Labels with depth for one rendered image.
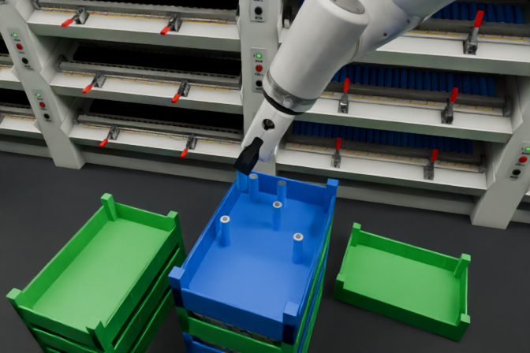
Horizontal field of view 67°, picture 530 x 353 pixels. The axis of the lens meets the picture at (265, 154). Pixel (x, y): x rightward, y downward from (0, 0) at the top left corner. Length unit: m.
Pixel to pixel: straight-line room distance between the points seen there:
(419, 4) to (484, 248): 0.96
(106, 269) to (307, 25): 0.71
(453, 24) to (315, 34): 0.62
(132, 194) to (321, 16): 1.03
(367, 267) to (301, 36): 0.78
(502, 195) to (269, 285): 0.81
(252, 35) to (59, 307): 0.74
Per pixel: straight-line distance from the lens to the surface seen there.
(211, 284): 0.72
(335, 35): 0.51
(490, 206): 1.34
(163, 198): 1.35
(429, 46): 1.05
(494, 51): 1.09
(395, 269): 1.18
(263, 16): 1.01
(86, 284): 0.98
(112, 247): 1.03
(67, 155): 1.55
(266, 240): 0.77
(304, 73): 0.54
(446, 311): 1.15
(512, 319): 1.21
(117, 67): 1.31
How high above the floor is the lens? 0.91
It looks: 38 degrees down
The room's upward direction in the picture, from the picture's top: straight up
